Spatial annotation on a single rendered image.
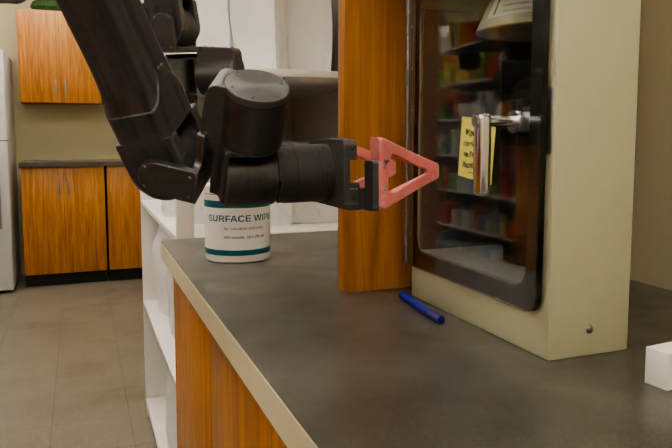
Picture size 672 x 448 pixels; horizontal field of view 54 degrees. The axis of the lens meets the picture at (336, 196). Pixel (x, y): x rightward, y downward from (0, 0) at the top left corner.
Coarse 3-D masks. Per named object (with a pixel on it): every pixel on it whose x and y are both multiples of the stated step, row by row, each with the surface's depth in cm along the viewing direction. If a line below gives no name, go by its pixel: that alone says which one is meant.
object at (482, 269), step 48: (432, 0) 91; (480, 0) 80; (528, 0) 71; (432, 48) 91; (480, 48) 80; (528, 48) 72; (432, 96) 91; (480, 96) 80; (528, 96) 72; (432, 144) 92; (528, 144) 72; (432, 192) 92; (528, 192) 72; (432, 240) 93; (480, 240) 81; (528, 240) 73; (480, 288) 82; (528, 288) 73
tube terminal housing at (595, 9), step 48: (576, 0) 69; (624, 0) 72; (576, 48) 70; (624, 48) 72; (576, 96) 70; (624, 96) 73; (576, 144) 71; (624, 144) 73; (576, 192) 72; (624, 192) 74; (576, 240) 72; (624, 240) 75; (432, 288) 96; (576, 288) 73; (624, 288) 75; (528, 336) 75; (576, 336) 73; (624, 336) 76
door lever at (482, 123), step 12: (480, 120) 72; (492, 120) 72; (504, 120) 73; (516, 120) 73; (480, 132) 72; (516, 132) 74; (480, 144) 72; (480, 156) 72; (480, 168) 72; (480, 180) 72; (480, 192) 73
